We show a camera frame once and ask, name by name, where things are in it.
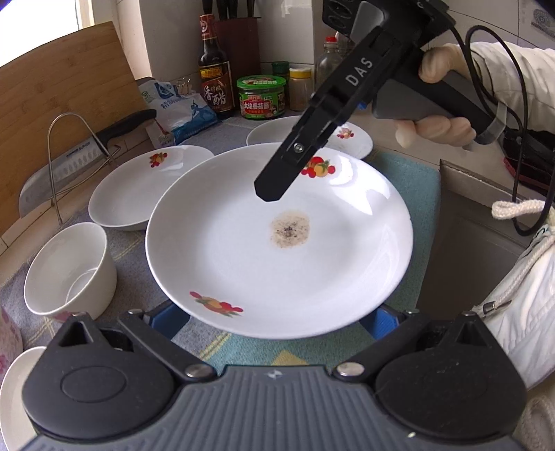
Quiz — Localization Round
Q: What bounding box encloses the dark object with red edge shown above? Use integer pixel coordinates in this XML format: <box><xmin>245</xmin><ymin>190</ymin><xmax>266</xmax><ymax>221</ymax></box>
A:
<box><xmin>501</xmin><ymin>126</ymin><xmax>555</xmax><ymax>196</ymax></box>

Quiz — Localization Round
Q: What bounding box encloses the person's right forearm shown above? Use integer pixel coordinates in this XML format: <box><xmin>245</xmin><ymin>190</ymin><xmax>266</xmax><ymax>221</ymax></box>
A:
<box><xmin>469</xmin><ymin>40</ymin><xmax>555</xmax><ymax>133</ymax></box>

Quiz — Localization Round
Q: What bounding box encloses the small white fruit-print plate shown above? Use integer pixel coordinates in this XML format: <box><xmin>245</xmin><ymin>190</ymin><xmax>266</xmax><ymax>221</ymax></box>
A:
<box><xmin>246</xmin><ymin>116</ymin><xmax>374</xmax><ymax>160</ymax></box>

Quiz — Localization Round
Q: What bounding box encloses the brown knife block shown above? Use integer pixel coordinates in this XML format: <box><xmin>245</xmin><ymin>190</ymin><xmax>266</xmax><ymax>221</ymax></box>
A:
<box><xmin>214</xmin><ymin>0</ymin><xmax>263</xmax><ymax>78</ymax></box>

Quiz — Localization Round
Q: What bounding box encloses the large white fruit-print plate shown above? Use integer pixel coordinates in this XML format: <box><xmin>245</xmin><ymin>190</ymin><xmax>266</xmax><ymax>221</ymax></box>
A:
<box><xmin>145</xmin><ymin>142</ymin><xmax>414</xmax><ymax>340</ymax></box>

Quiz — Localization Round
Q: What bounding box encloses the white drawstring cord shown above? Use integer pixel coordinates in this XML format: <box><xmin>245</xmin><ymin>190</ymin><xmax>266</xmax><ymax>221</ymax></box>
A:
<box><xmin>483</xmin><ymin>199</ymin><xmax>555</xmax><ymax>314</ymax></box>

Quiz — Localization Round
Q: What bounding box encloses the bamboo cutting board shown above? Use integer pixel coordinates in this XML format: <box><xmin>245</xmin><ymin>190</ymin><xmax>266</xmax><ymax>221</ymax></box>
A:
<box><xmin>0</xmin><ymin>22</ymin><xmax>150</xmax><ymax>237</ymax></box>

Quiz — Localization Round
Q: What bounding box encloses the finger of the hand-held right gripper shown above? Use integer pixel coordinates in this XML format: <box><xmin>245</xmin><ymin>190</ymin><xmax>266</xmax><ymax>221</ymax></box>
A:
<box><xmin>254</xmin><ymin>113</ymin><xmax>345</xmax><ymax>202</ymax></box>

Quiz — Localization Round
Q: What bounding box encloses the blue and white salt bag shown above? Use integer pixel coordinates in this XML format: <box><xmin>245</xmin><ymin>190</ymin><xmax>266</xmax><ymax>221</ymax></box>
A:
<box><xmin>139</xmin><ymin>78</ymin><xmax>220</xmax><ymax>146</ymax></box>

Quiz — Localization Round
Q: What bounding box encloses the green-lidded sauce jar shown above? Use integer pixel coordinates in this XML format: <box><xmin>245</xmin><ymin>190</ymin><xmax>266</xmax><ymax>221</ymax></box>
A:
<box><xmin>236</xmin><ymin>75</ymin><xmax>288</xmax><ymax>120</ymax></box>

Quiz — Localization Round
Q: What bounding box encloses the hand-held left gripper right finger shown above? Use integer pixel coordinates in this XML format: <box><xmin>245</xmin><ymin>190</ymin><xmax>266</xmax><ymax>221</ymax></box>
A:
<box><xmin>336</xmin><ymin>304</ymin><xmax>504</xmax><ymax>383</ymax></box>

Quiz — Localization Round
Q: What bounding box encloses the metal wire rack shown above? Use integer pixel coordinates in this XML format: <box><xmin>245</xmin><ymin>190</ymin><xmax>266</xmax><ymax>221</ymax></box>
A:
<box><xmin>47</xmin><ymin>113</ymin><xmax>122</xmax><ymax>224</ymax></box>

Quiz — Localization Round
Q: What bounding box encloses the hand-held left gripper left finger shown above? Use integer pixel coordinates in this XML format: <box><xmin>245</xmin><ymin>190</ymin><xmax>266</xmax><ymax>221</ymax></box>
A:
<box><xmin>56</xmin><ymin>300</ymin><xmax>217</xmax><ymax>383</ymax></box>

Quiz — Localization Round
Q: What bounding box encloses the stainless steel sink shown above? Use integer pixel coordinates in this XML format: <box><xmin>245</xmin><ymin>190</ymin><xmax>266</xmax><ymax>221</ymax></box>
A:
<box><xmin>415</xmin><ymin>158</ymin><xmax>555</xmax><ymax>314</ymax></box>

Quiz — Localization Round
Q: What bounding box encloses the person's white jacket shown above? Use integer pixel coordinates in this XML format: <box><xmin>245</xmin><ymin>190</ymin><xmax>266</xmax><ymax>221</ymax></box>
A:
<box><xmin>472</xmin><ymin>212</ymin><xmax>555</xmax><ymax>451</ymax></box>

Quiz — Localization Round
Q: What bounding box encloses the red-capped glass bottle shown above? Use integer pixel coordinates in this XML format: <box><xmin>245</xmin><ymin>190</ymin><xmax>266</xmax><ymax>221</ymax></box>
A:
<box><xmin>315</xmin><ymin>36</ymin><xmax>348</xmax><ymax>93</ymax></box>

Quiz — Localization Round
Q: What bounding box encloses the yellow spice jar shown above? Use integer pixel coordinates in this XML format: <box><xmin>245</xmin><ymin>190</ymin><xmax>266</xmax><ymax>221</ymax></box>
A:
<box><xmin>288</xmin><ymin>66</ymin><xmax>314</xmax><ymax>112</ymax></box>

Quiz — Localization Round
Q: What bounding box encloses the dark vinegar bottle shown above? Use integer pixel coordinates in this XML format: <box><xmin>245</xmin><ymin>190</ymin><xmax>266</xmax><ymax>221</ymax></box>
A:
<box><xmin>198</xmin><ymin>14</ymin><xmax>232</xmax><ymax>120</ymax></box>

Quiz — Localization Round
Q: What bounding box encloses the person's right hand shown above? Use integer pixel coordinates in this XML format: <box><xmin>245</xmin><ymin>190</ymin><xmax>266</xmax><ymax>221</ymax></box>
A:
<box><xmin>394</xmin><ymin>44</ymin><xmax>478</xmax><ymax>149</ymax></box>

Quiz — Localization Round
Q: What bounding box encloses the black cable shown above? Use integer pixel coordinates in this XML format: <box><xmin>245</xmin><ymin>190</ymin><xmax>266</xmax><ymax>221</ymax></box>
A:
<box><xmin>451</xmin><ymin>19</ymin><xmax>555</xmax><ymax>237</ymax></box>

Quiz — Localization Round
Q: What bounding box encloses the plain white plate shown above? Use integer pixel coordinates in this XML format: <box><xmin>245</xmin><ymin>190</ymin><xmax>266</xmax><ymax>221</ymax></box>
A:
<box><xmin>0</xmin><ymin>346</ymin><xmax>48</xmax><ymax>451</ymax></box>

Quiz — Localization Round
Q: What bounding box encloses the white fruit-print bowl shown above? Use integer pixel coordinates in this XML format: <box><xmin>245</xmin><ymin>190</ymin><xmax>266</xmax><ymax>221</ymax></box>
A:
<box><xmin>88</xmin><ymin>145</ymin><xmax>215</xmax><ymax>231</ymax></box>

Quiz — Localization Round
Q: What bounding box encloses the grey checked towel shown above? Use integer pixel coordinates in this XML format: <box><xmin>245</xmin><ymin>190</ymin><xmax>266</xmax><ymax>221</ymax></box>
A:
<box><xmin>0</xmin><ymin>116</ymin><xmax>278</xmax><ymax>382</ymax></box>

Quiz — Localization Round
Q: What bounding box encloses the black-handled kitchen knife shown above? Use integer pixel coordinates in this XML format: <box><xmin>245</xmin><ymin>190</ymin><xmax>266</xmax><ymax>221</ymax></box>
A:
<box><xmin>18</xmin><ymin>109</ymin><xmax>157</xmax><ymax>218</ymax></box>

